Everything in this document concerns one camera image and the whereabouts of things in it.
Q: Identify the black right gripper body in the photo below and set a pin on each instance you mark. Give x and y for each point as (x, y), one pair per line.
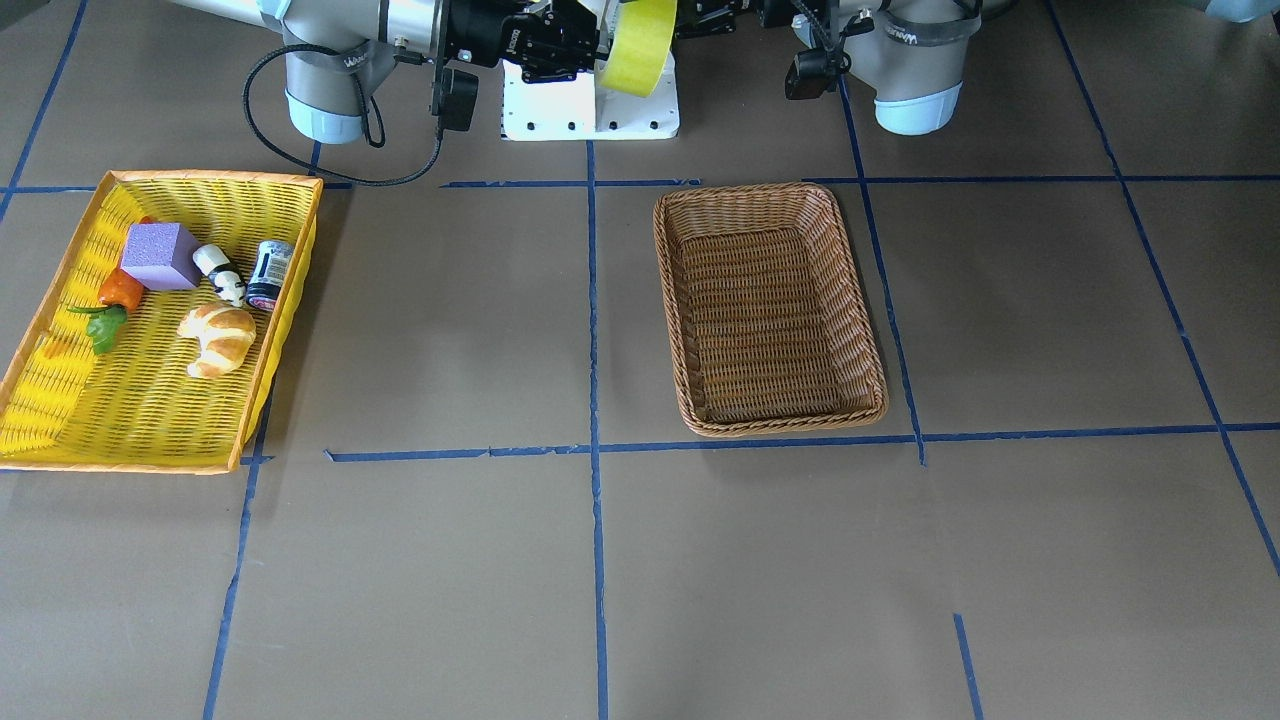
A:
(482, 38)

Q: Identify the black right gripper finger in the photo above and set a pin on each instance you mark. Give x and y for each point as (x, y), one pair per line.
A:
(537, 70)
(563, 26)

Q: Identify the yellow tape roll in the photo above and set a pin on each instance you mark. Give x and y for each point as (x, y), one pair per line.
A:
(641, 36)

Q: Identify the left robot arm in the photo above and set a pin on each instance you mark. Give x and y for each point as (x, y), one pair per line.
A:
(912, 53)

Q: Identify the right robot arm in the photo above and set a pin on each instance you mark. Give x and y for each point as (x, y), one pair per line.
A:
(336, 53)

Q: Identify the brown wicker basket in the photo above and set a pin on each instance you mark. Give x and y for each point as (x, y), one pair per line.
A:
(768, 327)

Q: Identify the yellow plastic woven basket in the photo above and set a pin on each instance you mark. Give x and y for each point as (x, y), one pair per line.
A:
(136, 408)

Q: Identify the small black labelled jar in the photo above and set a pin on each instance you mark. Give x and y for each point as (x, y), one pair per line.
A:
(265, 286)

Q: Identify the toy panda figure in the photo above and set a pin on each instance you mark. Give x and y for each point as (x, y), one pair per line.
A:
(221, 272)

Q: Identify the purple foam cube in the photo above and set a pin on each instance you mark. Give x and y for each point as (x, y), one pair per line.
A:
(159, 255)

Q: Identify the toy croissant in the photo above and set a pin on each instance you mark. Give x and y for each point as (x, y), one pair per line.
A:
(224, 335)

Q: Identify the toy orange carrot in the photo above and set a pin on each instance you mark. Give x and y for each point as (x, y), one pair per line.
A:
(120, 296)

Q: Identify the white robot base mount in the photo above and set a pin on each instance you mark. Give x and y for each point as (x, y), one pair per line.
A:
(579, 109)

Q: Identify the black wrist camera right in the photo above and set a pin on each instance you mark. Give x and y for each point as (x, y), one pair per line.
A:
(454, 98)

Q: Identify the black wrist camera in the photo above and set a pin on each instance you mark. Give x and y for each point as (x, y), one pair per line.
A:
(815, 72)
(454, 98)

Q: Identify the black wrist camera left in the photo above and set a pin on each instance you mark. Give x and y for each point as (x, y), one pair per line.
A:
(815, 72)

